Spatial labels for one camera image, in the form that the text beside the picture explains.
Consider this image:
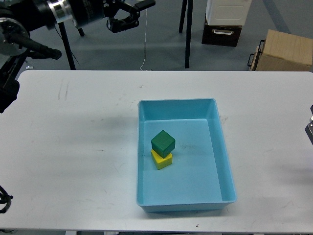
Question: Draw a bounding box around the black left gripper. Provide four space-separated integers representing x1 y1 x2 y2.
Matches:
46 0 156 33

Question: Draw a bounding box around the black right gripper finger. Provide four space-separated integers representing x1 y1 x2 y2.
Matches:
305 116 313 144

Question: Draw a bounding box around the green wooden cube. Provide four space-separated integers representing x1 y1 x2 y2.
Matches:
151 130 176 158

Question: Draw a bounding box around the yellow wooden cube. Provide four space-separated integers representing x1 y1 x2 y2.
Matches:
151 149 173 170

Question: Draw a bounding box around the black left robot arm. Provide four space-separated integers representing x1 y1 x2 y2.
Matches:
0 0 156 112

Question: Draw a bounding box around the dark brown drawer box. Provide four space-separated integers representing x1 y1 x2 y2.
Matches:
201 20 242 47

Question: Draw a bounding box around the light blue plastic box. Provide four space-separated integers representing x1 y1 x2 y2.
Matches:
136 98 237 212

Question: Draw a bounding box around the black angled stand leg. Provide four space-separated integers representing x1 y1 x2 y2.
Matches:
78 28 85 37

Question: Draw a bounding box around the black short stand leg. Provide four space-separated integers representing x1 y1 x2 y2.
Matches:
179 0 188 33

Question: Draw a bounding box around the black stand leg left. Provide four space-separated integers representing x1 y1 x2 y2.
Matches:
58 23 76 70

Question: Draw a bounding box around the black stand leg right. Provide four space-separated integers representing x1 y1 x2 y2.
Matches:
185 0 193 69

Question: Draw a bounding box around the white hanging cord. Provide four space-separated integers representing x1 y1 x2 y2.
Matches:
139 8 148 71

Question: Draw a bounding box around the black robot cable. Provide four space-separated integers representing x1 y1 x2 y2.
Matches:
0 185 14 215

